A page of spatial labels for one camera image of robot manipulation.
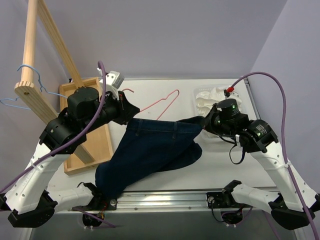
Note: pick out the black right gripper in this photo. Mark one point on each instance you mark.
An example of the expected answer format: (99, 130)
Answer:
(211, 119)

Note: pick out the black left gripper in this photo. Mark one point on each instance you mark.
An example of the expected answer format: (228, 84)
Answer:
(122, 105)

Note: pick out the dark navy garment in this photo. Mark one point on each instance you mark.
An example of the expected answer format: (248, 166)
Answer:
(147, 147)

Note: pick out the light blue wire hanger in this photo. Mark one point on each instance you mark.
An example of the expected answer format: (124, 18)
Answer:
(42, 88)

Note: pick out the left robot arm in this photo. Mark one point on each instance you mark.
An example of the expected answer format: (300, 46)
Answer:
(29, 203)

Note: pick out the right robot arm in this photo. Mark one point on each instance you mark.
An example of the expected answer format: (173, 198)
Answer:
(295, 203)

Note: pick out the clear plastic basket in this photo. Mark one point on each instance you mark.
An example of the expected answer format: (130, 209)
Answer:
(200, 95)

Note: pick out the wooden clothes rack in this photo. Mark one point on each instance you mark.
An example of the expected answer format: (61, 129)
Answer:
(98, 147)

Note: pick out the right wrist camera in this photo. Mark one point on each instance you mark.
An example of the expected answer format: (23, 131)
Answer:
(232, 95)

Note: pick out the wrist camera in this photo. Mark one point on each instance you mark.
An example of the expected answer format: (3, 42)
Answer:
(232, 95)
(113, 82)

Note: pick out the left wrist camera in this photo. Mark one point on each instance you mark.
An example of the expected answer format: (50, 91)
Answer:
(113, 82)

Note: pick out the aluminium mounting rail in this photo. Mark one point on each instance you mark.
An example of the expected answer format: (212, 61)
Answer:
(129, 201)

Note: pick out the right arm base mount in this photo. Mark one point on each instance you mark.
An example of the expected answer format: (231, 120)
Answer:
(225, 210)

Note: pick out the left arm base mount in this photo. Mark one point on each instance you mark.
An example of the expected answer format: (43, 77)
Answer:
(94, 214)

